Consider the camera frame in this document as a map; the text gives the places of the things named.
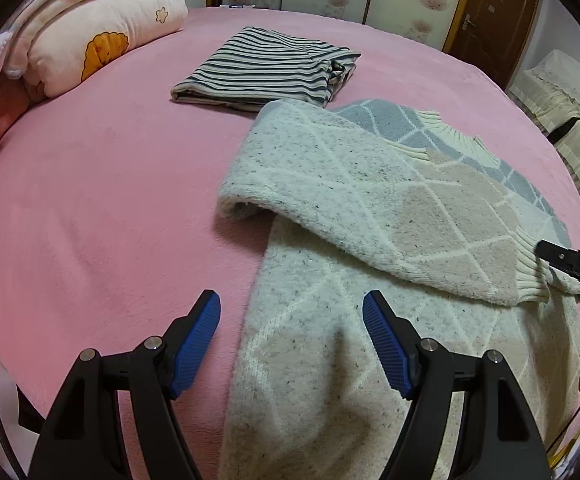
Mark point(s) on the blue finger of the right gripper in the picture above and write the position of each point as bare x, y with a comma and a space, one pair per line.
558, 257

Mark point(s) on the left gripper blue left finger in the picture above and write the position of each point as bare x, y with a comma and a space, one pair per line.
188, 340

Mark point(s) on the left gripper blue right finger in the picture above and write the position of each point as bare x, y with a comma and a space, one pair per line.
395, 341

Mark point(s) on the grey beige diamond knit sweater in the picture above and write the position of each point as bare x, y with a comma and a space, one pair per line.
377, 196

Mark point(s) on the pink fleece bed cover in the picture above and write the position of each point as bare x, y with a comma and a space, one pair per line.
108, 228

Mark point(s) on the beige covered furniture with lace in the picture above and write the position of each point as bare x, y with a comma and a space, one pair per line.
549, 94

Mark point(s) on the dark brown wooden door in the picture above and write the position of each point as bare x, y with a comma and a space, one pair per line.
492, 35

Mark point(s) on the folded black white striped garment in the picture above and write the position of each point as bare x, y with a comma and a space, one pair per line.
259, 65

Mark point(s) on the pink pillow with orange print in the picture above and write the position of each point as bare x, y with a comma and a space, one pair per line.
77, 42

